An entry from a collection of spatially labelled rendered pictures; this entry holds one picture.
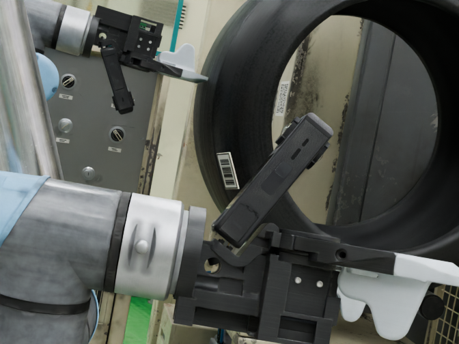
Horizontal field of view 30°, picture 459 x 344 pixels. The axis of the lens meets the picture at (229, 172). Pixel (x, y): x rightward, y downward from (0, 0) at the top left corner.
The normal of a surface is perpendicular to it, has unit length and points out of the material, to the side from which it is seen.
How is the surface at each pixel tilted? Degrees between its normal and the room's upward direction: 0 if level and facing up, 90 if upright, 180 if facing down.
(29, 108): 74
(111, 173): 90
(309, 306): 82
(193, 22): 90
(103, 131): 90
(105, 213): 53
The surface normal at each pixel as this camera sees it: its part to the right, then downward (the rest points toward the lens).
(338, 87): 0.17, 0.08
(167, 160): 0.48, 0.14
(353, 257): -0.15, -0.11
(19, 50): 0.82, -0.13
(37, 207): 0.15, -0.42
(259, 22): -0.47, -0.38
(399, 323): -0.46, -0.15
